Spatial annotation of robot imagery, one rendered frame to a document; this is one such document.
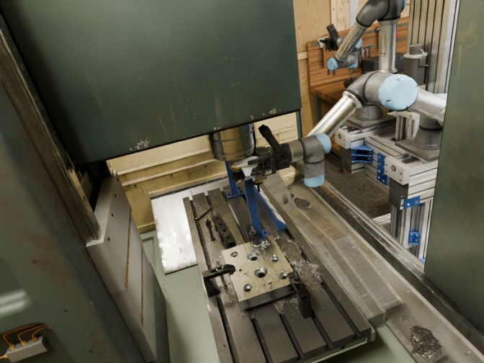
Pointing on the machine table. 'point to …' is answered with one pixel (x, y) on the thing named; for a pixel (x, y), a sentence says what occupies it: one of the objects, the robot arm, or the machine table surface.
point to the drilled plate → (264, 293)
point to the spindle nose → (232, 143)
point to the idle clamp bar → (223, 231)
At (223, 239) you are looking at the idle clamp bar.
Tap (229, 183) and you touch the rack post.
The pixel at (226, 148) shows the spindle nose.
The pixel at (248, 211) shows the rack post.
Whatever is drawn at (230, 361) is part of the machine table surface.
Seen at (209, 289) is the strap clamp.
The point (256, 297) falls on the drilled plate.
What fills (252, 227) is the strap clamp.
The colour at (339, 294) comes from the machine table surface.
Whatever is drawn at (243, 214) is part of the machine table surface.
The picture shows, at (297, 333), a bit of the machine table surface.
